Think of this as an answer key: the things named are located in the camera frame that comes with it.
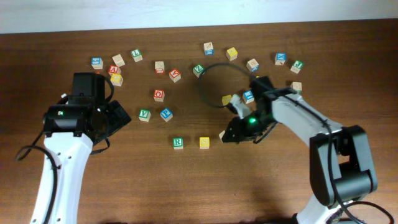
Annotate blue P letter block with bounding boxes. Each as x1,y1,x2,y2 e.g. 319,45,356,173
160,108,173,122

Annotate yellow block under A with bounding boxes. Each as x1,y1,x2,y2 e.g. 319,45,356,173
110,73,123,86

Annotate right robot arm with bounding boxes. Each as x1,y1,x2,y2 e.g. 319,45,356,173
220,77,378,223

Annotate wooden block blue side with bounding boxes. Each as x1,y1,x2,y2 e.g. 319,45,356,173
203,42,214,55

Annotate plain wooden block top left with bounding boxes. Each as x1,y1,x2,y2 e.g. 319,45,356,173
112,54,125,67

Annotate red a block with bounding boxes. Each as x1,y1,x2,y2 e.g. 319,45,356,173
108,65,121,76
169,68,182,83

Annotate wooden block green side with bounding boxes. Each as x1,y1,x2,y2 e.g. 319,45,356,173
290,82,302,94

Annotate red A block left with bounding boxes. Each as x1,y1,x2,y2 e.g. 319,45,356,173
108,65,121,76

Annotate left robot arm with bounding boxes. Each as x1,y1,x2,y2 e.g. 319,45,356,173
31,72,131,223

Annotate yellow S block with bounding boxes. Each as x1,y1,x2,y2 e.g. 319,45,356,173
200,137,210,149
219,130,225,142

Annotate green V letter block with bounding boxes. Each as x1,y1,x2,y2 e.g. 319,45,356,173
139,109,151,122

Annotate yellow block centre right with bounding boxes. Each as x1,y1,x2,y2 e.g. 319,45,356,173
221,95,232,106

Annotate wooden block right of top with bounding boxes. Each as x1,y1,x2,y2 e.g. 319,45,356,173
246,58,259,72

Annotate yellow block top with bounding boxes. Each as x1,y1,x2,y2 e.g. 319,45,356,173
226,47,238,61

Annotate wooden block red side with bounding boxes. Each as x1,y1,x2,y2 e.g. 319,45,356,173
154,61,165,73

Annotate green Z letter block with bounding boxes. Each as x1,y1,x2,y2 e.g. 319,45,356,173
193,64,205,78

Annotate blue X letter block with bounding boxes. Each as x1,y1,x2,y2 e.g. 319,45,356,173
274,52,287,65

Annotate green J letter block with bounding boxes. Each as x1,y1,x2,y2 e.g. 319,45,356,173
290,60,304,74

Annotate blue S block top left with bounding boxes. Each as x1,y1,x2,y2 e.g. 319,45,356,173
91,57,103,70

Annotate blue E letter block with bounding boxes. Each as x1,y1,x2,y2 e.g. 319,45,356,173
243,90,254,104

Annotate red Q letter block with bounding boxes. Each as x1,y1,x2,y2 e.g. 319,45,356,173
154,90,165,102

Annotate green R letter block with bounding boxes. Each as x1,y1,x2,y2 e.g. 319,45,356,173
172,137,183,150

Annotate green L letter block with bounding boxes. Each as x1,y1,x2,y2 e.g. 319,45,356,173
131,49,143,62

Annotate red A block centre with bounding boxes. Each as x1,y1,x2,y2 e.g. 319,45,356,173
169,68,182,83

